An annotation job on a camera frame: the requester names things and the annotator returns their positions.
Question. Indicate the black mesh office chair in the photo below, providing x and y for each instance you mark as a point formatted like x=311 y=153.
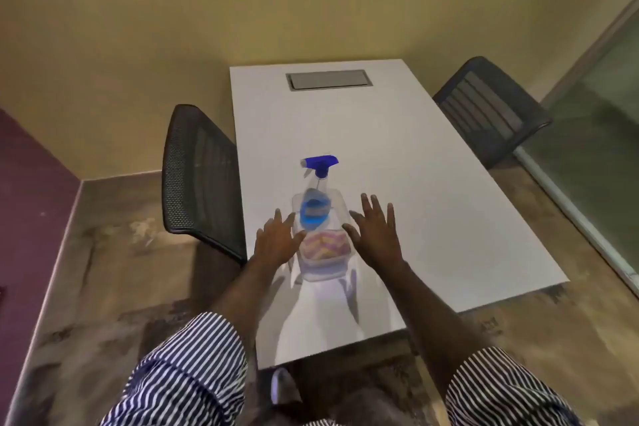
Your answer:
x=489 y=106
x=199 y=181

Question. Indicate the clear plastic container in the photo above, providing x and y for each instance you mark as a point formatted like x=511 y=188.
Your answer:
x=324 y=268

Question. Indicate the person's left forearm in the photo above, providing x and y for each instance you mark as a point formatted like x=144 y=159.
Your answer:
x=244 y=296

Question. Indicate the blue spray bottle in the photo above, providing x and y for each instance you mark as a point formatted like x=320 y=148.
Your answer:
x=315 y=206

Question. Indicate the person's right forearm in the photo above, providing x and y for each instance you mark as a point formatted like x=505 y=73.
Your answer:
x=429 y=321

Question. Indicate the person's left hand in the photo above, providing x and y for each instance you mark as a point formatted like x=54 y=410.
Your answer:
x=277 y=246

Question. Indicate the plain glass partition wall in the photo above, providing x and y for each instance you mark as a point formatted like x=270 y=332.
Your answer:
x=589 y=151

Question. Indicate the striped shirt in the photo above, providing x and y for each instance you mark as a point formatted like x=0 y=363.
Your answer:
x=189 y=371

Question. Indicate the white shoe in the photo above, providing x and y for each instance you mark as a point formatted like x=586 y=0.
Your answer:
x=284 y=385

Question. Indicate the purple striped cleaning cloth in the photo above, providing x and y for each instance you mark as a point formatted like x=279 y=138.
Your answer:
x=324 y=245

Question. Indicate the person's right hand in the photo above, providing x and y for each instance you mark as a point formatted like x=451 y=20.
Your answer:
x=379 y=241

